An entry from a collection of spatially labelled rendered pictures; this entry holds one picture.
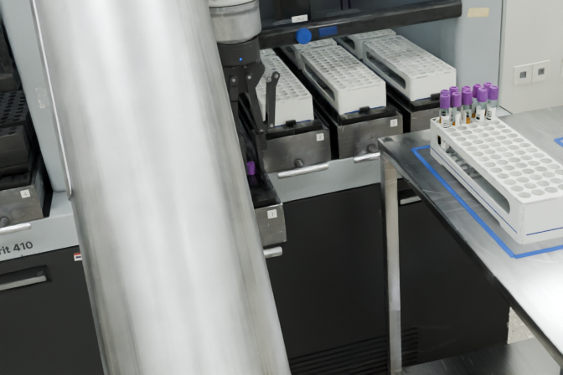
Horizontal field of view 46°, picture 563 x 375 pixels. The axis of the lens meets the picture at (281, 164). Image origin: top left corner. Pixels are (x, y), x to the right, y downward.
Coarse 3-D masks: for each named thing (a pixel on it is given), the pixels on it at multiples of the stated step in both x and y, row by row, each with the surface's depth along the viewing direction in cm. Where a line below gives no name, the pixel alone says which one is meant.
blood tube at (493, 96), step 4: (492, 88) 103; (496, 88) 103; (488, 92) 104; (492, 92) 103; (496, 92) 103; (488, 96) 104; (492, 96) 104; (496, 96) 104; (488, 100) 105; (492, 100) 104; (496, 100) 104; (488, 104) 105; (492, 104) 104; (488, 108) 105; (492, 108) 105; (488, 112) 105; (492, 112) 105; (488, 116) 106; (492, 116) 105; (488, 120) 106
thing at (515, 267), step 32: (512, 128) 116; (544, 128) 115; (384, 160) 118; (416, 160) 109; (384, 192) 121; (416, 192) 102; (448, 192) 99; (384, 224) 125; (448, 224) 92; (480, 224) 90; (384, 256) 129; (480, 256) 84; (512, 256) 83; (544, 256) 82; (512, 288) 77; (544, 288) 77; (544, 320) 72; (480, 352) 143; (512, 352) 142; (544, 352) 141
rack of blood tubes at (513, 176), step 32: (448, 128) 104; (480, 128) 103; (448, 160) 103; (480, 160) 95; (512, 160) 94; (544, 160) 92; (480, 192) 94; (512, 192) 85; (544, 192) 84; (512, 224) 86; (544, 224) 84
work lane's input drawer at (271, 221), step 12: (252, 156) 118; (252, 180) 112; (264, 180) 109; (252, 192) 109; (264, 192) 105; (264, 204) 103; (276, 204) 103; (264, 216) 103; (276, 216) 104; (264, 228) 104; (276, 228) 105; (264, 240) 105; (276, 240) 106; (264, 252) 101; (276, 252) 102
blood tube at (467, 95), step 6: (468, 90) 103; (462, 96) 103; (468, 96) 103; (462, 102) 104; (468, 102) 103; (468, 108) 104; (462, 114) 105; (468, 114) 104; (462, 120) 105; (468, 120) 105
